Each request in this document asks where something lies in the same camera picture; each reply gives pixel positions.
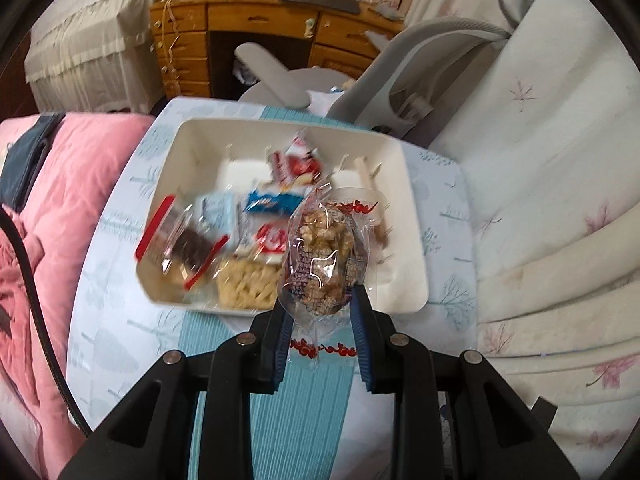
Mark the dark blue cloth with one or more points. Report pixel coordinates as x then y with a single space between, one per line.
30 150

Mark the clear rice cake packet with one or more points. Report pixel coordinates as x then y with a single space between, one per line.
250 285

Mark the white floral curtain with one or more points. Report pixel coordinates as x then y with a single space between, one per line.
550 160

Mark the grey office chair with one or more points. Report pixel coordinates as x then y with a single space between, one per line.
390 90

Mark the dark chocolate brownie packet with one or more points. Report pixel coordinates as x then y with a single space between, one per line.
175 245

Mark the white plastic bin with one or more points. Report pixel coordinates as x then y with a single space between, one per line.
210 145

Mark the pink blanket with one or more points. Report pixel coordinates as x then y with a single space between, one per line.
85 170

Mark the white lace furniture cover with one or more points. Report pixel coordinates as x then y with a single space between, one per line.
90 50

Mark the small white red snack packet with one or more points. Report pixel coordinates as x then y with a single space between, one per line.
295 165

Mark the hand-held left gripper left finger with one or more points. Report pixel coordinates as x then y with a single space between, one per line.
280 355

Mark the blue snack packet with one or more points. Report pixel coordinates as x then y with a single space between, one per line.
267 202

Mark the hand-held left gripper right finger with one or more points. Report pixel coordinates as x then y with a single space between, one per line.
362 345

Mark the red cookie packet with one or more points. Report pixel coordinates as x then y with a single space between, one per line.
272 237

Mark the dusty pink garment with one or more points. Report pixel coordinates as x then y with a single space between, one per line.
20 280

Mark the large white blue cake packet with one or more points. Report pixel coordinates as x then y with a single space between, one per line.
215 210

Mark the clear nut bar packet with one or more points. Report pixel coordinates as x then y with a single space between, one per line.
325 240

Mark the wooden desk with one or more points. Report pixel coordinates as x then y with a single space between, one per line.
250 20

